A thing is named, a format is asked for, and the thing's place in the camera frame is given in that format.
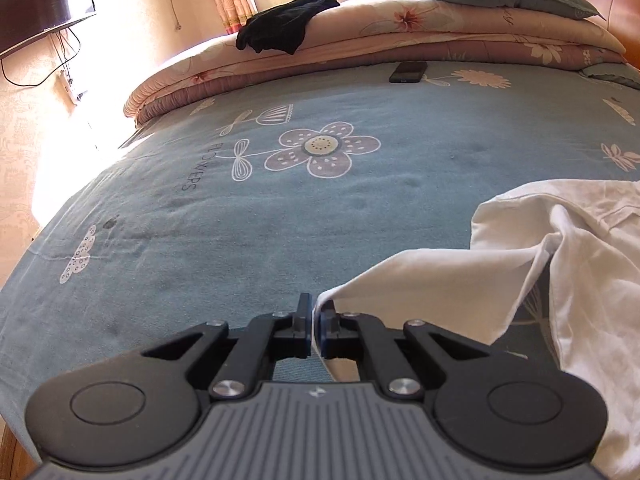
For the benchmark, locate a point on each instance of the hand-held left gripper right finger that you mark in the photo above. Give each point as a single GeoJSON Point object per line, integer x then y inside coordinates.
{"type": "Point", "coordinates": [329, 332]}

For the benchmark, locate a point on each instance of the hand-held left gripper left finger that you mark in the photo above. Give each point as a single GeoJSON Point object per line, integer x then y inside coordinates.
{"type": "Point", "coordinates": [302, 325]}

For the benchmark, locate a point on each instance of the white printed long-sleeve shirt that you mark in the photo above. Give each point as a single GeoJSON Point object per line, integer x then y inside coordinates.
{"type": "Point", "coordinates": [585, 310]}

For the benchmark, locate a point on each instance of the black smartphone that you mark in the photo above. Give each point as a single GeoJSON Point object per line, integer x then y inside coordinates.
{"type": "Point", "coordinates": [407, 72]}

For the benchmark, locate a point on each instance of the black garment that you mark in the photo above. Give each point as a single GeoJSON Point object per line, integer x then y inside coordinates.
{"type": "Point", "coordinates": [285, 22]}

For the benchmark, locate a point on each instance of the pink floral folded quilt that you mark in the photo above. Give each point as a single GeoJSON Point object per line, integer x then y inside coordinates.
{"type": "Point", "coordinates": [380, 30]}

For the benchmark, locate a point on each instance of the flat grey-blue pillow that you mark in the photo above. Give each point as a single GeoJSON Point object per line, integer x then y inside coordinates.
{"type": "Point", "coordinates": [617, 76]}

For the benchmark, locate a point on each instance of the wooden bed headboard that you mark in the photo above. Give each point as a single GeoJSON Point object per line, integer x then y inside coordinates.
{"type": "Point", "coordinates": [615, 5]}

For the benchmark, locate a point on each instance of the white wall power strip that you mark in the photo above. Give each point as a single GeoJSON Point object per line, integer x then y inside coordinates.
{"type": "Point", "coordinates": [70, 91]}

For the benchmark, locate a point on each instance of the wall television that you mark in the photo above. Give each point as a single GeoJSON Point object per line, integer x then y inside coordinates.
{"type": "Point", "coordinates": [40, 0]}

